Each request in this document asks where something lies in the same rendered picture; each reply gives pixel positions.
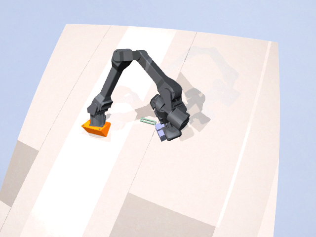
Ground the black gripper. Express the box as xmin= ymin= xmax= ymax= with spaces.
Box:
xmin=150 ymin=101 xmax=182 ymax=141

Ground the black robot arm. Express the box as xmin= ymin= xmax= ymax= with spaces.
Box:
xmin=87 ymin=49 xmax=190 ymax=131

